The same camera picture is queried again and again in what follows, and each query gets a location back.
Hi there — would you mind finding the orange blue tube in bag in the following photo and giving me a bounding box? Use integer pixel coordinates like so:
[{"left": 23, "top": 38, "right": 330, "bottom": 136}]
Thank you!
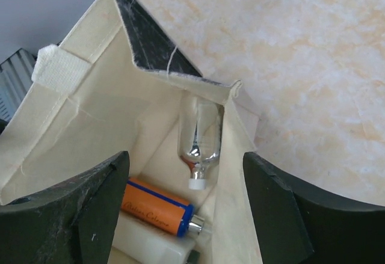
[{"left": 121, "top": 177, "right": 212, "bottom": 238}]

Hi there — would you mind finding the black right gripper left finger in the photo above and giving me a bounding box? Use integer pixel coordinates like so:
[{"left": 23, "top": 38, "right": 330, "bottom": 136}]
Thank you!
[{"left": 1, "top": 151, "right": 130, "bottom": 263}]

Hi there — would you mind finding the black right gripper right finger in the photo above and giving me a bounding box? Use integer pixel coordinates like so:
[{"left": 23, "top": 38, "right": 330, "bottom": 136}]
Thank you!
[{"left": 243, "top": 152, "right": 384, "bottom": 263}]

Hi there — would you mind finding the cream canvas tote bag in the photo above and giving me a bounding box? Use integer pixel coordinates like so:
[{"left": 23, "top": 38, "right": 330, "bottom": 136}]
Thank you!
[{"left": 1, "top": 0, "right": 262, "bottom": 263}]

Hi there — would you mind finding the white bottle in bag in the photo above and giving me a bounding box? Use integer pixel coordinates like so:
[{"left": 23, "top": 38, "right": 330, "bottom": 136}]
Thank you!
[{"left": 112, "top": 213, "right": 200, "bottom": 264}]

